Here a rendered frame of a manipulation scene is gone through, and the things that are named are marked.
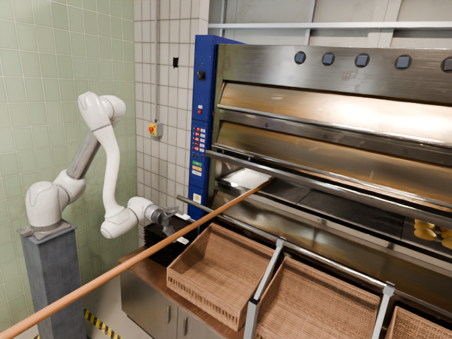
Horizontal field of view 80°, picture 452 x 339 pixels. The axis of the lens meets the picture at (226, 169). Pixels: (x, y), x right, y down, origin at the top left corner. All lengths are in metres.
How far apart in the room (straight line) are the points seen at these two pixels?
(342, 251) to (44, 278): 1.69
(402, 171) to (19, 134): 2.19
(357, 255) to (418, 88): 0.91
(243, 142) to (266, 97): 0.32
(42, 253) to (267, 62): 1.64
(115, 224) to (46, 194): 0.45
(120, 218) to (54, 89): 1.08
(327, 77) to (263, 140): 0.51
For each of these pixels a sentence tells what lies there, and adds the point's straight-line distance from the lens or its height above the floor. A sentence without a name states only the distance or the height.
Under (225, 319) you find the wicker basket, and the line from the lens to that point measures 1.76.
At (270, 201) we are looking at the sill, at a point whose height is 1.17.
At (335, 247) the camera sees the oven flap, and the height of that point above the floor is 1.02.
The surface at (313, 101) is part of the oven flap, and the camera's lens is 1.60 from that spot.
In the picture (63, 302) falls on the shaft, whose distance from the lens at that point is 1.09.
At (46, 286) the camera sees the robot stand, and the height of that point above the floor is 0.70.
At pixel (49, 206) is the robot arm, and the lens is 1.75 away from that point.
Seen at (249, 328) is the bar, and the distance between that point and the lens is 1.50.
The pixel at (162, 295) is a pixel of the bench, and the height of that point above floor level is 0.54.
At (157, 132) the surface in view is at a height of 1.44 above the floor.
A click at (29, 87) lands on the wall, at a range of 2.13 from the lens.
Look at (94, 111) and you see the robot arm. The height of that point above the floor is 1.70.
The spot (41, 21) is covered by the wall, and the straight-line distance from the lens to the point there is 2.17.
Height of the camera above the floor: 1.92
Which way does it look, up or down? 19 degrees down
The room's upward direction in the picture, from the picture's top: 5 degrees clockwise
